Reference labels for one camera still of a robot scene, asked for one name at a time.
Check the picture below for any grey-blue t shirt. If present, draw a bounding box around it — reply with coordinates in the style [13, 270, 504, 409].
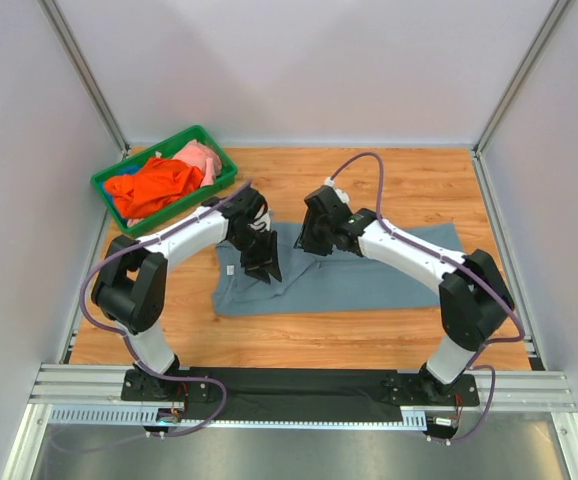
[212, 223, 439, 317]

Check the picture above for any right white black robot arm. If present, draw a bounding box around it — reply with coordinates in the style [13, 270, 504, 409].
[295, 206, 515, 401]

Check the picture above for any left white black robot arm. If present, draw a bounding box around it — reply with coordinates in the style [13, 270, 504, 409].
[91, 185, 282, 402]

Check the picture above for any green plastic bin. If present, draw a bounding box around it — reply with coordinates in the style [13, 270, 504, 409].
[91, 125, 238, 237]

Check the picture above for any pink t shirt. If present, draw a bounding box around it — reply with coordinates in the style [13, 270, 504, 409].
[173, 140, 222, 187]

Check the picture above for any orange t shirt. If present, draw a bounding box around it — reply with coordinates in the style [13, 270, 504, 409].
[105, 157, 203, 220]

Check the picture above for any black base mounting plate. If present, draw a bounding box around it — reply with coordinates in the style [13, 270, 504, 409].
[120, 367, 480, 422]

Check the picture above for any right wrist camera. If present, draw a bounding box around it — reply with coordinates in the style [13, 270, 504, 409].
[304, 185, 352, 226]

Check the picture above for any right aluminium corner post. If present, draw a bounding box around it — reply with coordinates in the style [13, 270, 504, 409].
[471, 0, 576, 156]

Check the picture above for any aluminium corner post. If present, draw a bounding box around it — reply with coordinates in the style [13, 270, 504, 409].
[471, 0, 576, 156]
[38, 0, 130, 155]

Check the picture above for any grey slotted cable duct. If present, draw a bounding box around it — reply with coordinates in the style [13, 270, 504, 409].
[48, 405, 430, 431]

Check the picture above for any aluminium frame rail front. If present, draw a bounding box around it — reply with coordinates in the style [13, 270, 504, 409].
[4, 365, 578, 479]

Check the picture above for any left aluminium corner post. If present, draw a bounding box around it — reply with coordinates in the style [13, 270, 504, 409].
[38, 0, 130, 155]

